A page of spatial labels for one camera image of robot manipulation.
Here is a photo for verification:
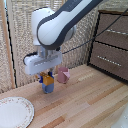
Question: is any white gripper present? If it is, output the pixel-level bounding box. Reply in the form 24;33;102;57
23;52;64;85

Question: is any blue mug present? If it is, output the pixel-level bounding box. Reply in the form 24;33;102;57
41;82;55;95

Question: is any pink mug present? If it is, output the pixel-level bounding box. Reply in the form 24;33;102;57
56;66;71;84

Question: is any white floral rim plate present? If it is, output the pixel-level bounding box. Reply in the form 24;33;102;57
0;96;36;128

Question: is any beige bamboo screen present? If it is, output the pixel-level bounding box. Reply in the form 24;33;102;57
0;0;101;92

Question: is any dark brown drawer cabinet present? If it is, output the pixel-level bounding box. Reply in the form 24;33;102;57
87;9;128;83

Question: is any wooden screen post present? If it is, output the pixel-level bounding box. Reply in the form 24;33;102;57
0;0;17;90

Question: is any silver drawer handle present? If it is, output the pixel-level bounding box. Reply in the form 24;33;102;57
105;28;128;36
96;55;123;67

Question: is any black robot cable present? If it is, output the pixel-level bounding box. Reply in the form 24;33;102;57
61;9;128;55

